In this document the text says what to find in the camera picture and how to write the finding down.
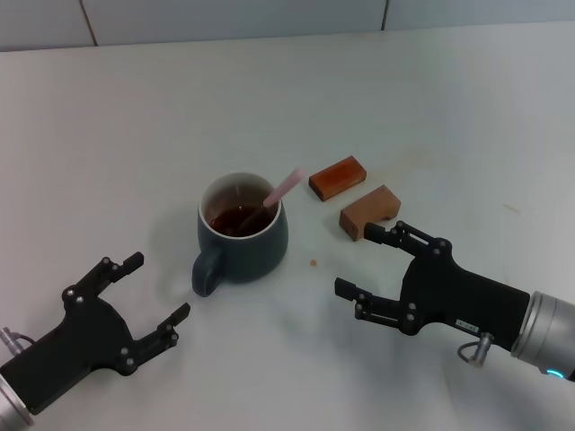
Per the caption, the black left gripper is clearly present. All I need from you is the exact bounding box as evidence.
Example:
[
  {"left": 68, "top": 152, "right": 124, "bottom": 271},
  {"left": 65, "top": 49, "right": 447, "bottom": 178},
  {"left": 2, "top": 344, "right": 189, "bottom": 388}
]
[{"left": 0, "top": 251, "right": 192, "bottom": 415}]

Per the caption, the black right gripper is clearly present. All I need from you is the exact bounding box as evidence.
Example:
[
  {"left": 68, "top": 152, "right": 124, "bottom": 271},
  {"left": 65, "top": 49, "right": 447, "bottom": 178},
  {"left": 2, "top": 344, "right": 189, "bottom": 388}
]
[{"left": 334, "top": 219, "right": 531, "bottom": 354}]

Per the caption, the dark grey ceramic cup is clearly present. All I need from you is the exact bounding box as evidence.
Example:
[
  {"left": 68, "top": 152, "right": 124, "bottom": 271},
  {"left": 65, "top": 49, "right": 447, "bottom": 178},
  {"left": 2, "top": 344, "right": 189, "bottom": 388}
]
[{"left": 191, "top": 172, "right": 290, "bottom": 298}]

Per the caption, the pink handled metal spoon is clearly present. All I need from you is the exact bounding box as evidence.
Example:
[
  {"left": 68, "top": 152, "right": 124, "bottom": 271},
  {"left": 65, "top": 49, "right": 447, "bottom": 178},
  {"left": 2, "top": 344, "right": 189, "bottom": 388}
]
[{"left": 233, "top": 168, "right": 303, "bottom": 234}]

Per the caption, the light brown arched wooden block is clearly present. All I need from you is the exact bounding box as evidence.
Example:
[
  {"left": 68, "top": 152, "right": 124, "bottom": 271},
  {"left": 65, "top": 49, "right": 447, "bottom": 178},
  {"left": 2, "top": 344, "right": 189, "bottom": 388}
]
[{"left": 339, "top": 184, "right": 403, "bottom": 242}]

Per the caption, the reddish flat wooden block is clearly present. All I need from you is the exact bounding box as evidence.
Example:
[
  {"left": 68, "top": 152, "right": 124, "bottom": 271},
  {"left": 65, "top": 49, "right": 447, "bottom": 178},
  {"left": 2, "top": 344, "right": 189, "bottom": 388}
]
[{"left": 308, "top": 154, "right": 368, "bottom": 204}]

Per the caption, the brown tea liquid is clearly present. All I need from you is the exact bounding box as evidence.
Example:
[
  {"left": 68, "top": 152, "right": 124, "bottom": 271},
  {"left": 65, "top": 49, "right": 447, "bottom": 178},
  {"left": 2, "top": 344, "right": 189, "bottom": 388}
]
[{"left": 209, "top": 205, "right": 275, "bottom": 238}]

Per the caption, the grey left arm cable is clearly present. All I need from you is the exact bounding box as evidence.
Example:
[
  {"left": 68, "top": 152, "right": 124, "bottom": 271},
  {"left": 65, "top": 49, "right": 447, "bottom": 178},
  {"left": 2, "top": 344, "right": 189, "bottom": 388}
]
[{"left": 0, "top": 327, "right": 36, "bottom": 356}]

